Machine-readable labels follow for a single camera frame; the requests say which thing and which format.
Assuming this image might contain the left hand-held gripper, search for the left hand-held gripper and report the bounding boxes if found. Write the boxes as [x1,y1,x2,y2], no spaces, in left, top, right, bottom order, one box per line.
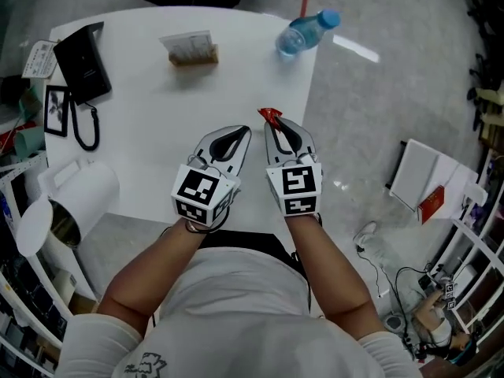
[170,124,253,228]

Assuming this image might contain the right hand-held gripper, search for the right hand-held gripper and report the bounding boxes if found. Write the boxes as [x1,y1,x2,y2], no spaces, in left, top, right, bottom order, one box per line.
[263,116,324,218]

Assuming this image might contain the red tea bag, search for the red tea bag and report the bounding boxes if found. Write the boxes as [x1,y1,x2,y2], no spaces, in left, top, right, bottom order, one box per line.
[257,106,285,134]

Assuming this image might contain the white kettle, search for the white kettle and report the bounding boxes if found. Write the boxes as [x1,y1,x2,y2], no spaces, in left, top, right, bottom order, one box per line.
[14,158,121,258]

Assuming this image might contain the person's left forearm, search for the person's left forearm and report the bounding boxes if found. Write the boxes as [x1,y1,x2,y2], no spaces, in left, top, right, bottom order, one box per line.
[96,216,206,323]

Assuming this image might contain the person's right forearm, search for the person's right forearm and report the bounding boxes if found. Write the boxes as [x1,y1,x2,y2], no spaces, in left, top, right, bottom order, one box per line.
[284,212,384,341]

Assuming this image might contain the person's black trousers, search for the person's black trousers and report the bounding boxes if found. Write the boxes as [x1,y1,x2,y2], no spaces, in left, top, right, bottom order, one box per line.
[199,229,309,280]

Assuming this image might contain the wooden card holder with cards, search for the wooden card holder with cards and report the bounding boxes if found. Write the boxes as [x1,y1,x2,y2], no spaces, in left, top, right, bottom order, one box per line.
[158,29,220,68]

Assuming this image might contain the clear water bottle blue cap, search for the clear water bottle blue cap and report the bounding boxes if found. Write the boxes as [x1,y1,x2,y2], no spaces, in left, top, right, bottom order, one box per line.
[274,8,342,59]

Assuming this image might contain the white flat box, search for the white flat box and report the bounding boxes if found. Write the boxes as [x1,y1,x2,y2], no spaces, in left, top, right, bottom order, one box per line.
[388,137,480,213]

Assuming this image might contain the red box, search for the red box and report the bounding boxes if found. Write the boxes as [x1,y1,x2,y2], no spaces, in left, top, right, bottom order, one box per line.
[417,185,447,226]

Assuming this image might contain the black desk telephone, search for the black desk telephone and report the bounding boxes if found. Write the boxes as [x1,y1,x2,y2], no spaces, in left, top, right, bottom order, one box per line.
[52,20,113,106]

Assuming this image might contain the person's white shirt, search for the person's white shirt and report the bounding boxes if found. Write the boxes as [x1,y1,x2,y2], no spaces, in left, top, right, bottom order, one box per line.
[57,246,425,378]

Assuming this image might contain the teal paper cup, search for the teal paper cup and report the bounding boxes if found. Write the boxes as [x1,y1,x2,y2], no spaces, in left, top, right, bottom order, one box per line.
[13,125,46,159]

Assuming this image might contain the white printed paper card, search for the white printed paper card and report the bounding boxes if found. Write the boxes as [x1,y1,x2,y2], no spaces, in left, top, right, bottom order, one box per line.
[20,39,60,80]

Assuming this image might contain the white shelf rack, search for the white shelf rack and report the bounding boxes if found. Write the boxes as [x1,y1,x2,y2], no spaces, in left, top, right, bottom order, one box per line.
[431,147,504,330]

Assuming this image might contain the black coiled telephone cord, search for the black coiled telephone cord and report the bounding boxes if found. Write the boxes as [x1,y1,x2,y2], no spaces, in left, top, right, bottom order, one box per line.
[69,98,101,152]

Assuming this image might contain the black picture frame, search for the black picture frame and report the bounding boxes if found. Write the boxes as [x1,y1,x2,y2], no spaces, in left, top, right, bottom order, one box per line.
[43,84,72,139]

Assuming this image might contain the black floor cable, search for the black floor cable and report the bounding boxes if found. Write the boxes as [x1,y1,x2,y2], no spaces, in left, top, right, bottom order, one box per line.
[356,244,438,342]

